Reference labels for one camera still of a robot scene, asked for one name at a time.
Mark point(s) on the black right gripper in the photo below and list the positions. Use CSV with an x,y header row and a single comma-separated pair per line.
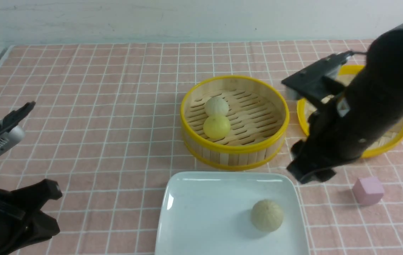
x,y
339,134

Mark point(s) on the yellow rimmed bamboo steamer basket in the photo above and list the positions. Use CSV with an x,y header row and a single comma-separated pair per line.
x,y
259,118

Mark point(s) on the white steamed bun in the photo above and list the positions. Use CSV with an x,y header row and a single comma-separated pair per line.
x,y
216,106

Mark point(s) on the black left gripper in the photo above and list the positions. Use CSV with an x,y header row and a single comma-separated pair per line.
x,y
21,222

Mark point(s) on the pink cube block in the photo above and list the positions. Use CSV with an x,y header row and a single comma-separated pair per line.
x,y
368,191

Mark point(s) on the beige steamed bun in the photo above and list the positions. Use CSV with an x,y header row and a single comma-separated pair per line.
x,y
267,216

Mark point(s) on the white square plate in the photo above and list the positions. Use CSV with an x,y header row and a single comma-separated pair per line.
x,y
208,213

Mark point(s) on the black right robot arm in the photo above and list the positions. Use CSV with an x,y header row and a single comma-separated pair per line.
x,y
382,73

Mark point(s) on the pink checkered tablecloth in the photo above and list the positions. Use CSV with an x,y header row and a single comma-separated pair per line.
x,y
106,127

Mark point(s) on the yellow rimmed woven steamer lid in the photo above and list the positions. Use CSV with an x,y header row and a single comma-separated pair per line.
x,y
387,142

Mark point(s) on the yellow steamed bun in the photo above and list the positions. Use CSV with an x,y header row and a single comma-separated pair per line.
x,y
216,126

